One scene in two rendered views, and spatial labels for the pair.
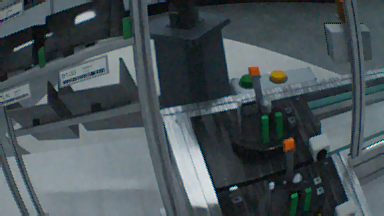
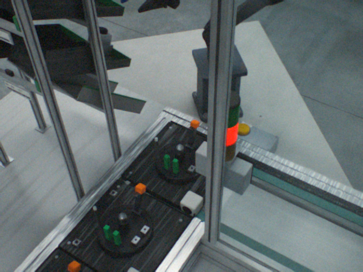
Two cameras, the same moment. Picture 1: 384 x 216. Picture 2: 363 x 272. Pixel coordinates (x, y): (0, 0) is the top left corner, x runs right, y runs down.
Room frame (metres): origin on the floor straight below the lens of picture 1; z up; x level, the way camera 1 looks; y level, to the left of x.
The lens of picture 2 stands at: (0.45, -0.66, 2.01)
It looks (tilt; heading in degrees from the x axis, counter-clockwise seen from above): 48 degrees down; 40
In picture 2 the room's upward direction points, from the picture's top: 2 degrees counter-clockwise
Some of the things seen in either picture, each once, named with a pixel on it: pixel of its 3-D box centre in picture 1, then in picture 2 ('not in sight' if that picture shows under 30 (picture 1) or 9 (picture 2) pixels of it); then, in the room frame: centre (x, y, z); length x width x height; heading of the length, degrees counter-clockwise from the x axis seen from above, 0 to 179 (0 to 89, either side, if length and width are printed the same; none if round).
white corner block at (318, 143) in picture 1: (319, 149); (191, 204); (0.99, -0.23, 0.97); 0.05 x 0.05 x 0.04; 6
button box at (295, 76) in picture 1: (279, 90); not in sight; (1.30, -0.19, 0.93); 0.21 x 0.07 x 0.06; 96
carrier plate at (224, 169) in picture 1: (267, 140); (180, 165); (1.08, -0.13, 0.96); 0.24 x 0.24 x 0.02; 6
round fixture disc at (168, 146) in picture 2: (267, 131); (180, 161); (1.08, -0.13, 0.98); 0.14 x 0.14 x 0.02
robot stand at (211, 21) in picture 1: (190, 60); (218, 83); (1.43, -0.01, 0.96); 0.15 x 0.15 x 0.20; 51
